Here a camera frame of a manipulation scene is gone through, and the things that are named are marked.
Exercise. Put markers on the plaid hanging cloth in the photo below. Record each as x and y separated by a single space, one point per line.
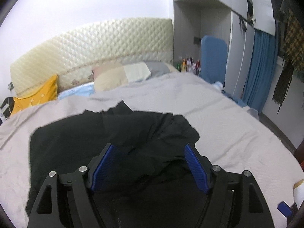
293 38

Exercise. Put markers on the grey white wardrobe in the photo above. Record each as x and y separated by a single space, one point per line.
213 11

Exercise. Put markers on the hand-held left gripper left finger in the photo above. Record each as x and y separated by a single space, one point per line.
104 169

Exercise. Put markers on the yellow pillow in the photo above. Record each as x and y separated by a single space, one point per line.
35 95

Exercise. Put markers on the blue padded board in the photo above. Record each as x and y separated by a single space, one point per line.
212 59

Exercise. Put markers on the blue curtain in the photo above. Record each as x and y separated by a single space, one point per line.
257 68

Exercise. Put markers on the light blue pillow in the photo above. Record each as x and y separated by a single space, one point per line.
76 92

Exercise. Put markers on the white yellow object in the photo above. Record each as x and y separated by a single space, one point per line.
299 191

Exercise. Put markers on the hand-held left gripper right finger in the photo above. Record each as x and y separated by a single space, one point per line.
197 169

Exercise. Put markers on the black garment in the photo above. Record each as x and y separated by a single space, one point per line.
142 135

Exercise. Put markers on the cream quilted headboard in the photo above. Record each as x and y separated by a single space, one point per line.
95 42

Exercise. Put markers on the bed with grey bedspread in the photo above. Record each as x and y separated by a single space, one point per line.
225 128

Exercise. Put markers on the group of small bottles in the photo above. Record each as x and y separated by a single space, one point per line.
188 65

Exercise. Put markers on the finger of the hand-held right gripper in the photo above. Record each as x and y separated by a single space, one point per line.
284 208

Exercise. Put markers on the dark fringed scarf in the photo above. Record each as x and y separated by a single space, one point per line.
282 83

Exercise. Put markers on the patchwork pillow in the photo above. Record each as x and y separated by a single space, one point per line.
121 74

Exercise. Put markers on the wall socket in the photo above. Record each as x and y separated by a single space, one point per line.
10 85

